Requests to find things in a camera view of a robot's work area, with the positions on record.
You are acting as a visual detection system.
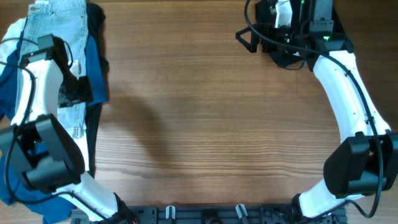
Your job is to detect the folded black clothes stack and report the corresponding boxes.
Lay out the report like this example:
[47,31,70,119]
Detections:
[254,0,354,68]

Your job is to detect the dark blue t-shirt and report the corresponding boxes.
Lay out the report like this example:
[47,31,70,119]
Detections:
[1,27,108,223]

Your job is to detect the light blue denim shorts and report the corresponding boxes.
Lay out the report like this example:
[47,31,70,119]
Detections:
[16,0,88,139]

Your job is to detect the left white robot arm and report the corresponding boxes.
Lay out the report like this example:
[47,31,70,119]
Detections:
[1,34,139,223]

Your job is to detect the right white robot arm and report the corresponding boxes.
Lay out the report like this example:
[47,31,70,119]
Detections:
[243,0,397,223]

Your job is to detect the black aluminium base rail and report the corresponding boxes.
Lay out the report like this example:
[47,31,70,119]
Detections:
[70,203,348,224]

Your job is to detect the black garment under pile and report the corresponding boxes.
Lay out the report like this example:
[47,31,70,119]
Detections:
[85,3,109,177]

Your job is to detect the white garment under pile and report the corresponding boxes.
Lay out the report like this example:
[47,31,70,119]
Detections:
[1,18,26,65]

